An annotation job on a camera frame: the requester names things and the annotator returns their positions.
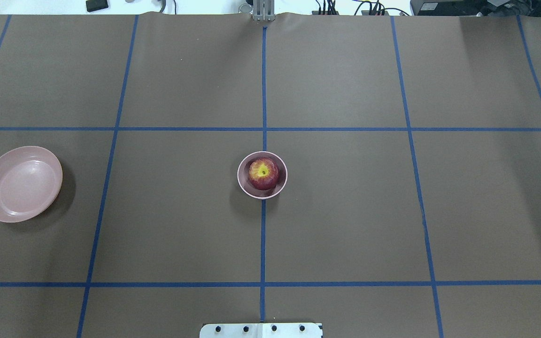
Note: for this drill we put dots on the red yellow apple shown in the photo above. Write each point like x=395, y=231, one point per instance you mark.
x=263, y=173

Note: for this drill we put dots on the pink plate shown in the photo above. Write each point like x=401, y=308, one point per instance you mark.
x=30, y=180

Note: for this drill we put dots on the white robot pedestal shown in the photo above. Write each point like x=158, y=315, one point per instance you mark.
x=262, y=330

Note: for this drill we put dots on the pink bowl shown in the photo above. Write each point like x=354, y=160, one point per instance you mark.
x=249, y=189

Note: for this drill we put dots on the small black square device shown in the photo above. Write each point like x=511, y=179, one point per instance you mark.
x=96, y=5

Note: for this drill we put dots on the brown paper table mat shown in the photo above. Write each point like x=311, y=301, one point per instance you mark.
x=412, y=207

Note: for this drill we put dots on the aluminium frame post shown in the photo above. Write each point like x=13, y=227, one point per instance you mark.
x=263, y=10

